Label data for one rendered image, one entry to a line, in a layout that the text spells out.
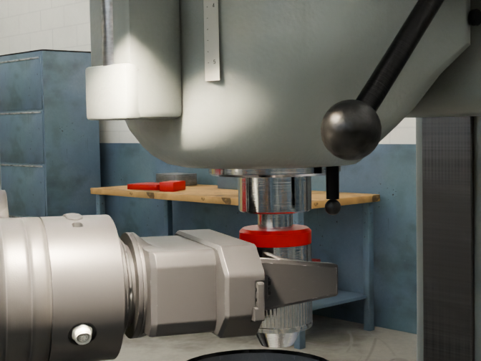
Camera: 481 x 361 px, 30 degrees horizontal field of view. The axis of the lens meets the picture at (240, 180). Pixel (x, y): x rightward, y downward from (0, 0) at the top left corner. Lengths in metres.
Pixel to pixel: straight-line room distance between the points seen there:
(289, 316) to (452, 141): 0.41
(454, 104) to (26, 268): 0.30
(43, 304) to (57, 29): 8.43
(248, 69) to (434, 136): 0.49
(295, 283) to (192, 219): 6.71
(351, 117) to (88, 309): 0.19
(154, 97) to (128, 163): 7.43
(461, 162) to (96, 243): 0.50
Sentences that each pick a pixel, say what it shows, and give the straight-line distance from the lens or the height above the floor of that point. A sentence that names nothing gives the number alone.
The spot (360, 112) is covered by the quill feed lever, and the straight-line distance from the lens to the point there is 0.43.
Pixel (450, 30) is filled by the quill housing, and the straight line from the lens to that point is 0.57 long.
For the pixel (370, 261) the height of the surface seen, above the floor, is 0.45.
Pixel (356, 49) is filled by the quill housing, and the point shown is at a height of 1.38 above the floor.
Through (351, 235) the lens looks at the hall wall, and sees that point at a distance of 6.08.
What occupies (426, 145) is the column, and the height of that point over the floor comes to 1.31.
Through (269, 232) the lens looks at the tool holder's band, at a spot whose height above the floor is 1.27.
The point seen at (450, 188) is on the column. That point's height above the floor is 1.27.
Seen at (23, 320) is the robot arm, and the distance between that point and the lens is 0.51.
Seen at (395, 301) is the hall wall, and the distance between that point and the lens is 5.92.
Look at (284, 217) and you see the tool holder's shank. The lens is 0.58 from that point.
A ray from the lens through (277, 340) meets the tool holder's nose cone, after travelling 0.59.
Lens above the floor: 1.34
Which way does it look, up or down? 4 degrees down
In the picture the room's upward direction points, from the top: 1 degrees counter-clockwise
